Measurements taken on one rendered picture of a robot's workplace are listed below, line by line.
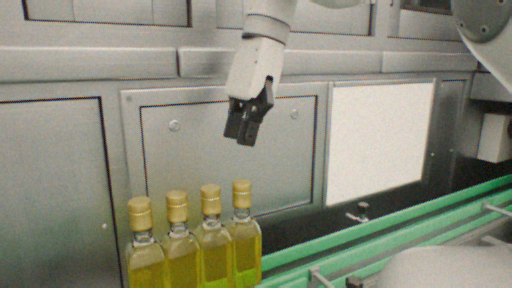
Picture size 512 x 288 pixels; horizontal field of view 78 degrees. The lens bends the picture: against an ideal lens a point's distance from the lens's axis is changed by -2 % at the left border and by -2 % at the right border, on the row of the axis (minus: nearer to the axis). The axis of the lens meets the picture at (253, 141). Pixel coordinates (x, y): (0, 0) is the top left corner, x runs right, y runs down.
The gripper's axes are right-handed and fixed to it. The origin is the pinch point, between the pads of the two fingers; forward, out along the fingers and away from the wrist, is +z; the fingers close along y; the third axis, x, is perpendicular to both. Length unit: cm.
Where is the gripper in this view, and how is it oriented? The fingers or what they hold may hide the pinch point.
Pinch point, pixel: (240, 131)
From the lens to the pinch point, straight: 54.3
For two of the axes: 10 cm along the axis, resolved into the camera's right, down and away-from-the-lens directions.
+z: -2.5, 9.6, 1.1
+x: 8.5, 1.7, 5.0
